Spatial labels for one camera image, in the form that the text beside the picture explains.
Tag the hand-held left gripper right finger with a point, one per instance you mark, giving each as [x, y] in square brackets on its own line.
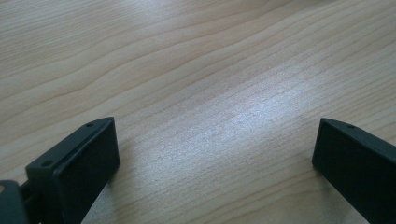
[358, 165]

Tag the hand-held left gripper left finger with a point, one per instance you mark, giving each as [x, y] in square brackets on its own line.
[77, 165]

